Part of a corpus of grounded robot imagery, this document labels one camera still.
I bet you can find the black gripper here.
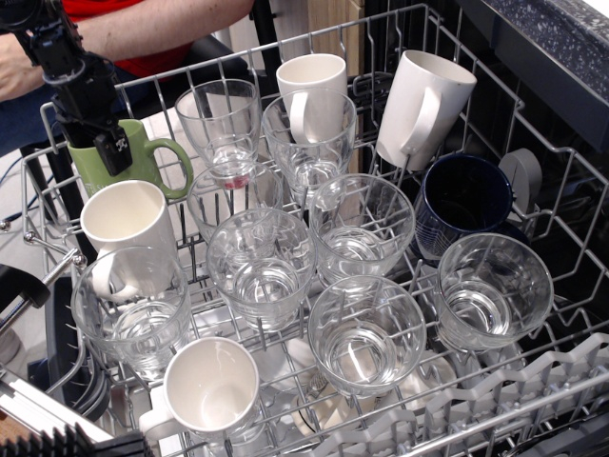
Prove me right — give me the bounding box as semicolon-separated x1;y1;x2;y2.
42;51;132;176

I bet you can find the person forearm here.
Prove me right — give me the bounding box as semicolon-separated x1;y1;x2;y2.
1;0;253;102

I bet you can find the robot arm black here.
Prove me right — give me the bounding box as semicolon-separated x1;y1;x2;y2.
1;0;132;176

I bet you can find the white mug left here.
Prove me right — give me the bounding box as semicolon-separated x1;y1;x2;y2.
80;180;177;301

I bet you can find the white mug back centre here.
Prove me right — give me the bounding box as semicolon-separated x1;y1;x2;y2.
276;53;347;144

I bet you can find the white mug front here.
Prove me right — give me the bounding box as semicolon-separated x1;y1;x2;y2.
139;337;260;443

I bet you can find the tall white mug right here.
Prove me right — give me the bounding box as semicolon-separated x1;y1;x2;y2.
376;50;477;171

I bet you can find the dark blue mug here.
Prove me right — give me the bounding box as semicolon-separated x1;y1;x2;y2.
411;153;530;267

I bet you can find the clear glass back left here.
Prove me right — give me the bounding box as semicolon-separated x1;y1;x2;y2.
174;79;262;169

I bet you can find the clear glass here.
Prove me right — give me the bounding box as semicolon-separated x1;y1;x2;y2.
206;208;317;332
433;232;554;352
307;275;427;398
187;160;284;242
262;88;357;207
174;79;262;169
70;247;191;381
308;173;416;285

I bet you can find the clear glass middle left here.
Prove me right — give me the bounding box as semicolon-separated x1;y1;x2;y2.
187;160;284;242

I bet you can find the clear glass front left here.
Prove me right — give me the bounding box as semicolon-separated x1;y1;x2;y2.
70;247;191;381

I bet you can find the black clamp with metal screw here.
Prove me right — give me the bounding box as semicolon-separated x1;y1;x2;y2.
1;248;87;335

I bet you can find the clear glass back centre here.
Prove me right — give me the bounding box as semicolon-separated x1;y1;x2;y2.
262;88;357;207

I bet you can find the clear glass centre right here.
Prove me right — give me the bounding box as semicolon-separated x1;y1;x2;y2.
308;173;416;285

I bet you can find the clear glass front centre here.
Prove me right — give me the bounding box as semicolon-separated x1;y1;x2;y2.
307;275;427;398

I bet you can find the grey plastic tine row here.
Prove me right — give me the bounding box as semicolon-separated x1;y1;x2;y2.
265;332;609;457

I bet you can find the grey plastic rack clip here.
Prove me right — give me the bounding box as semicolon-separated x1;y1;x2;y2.
499;149;542;213

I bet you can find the speckled dark countertop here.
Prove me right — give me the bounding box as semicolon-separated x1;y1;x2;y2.
486;1;608;101

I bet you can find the grey wire dishwasher rack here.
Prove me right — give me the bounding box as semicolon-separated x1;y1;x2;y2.
20;3;609;457

